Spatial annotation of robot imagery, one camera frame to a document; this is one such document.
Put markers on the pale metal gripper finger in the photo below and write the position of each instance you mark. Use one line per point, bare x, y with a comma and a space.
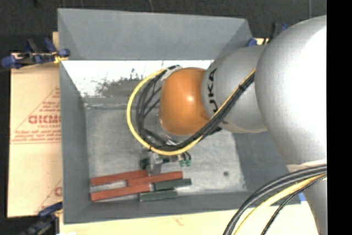
158, 169
151, 170

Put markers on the red-brown flat block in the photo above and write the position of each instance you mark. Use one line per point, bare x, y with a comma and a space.
115, 177
167, 176
118, 192

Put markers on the dark green flat block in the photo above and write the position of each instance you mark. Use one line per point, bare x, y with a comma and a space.
173, 183
158, 195

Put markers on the grey metal bin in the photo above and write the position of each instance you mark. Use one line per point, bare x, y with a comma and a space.
110, 132

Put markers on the brown cardboard board red print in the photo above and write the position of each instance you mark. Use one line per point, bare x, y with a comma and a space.
33, 168

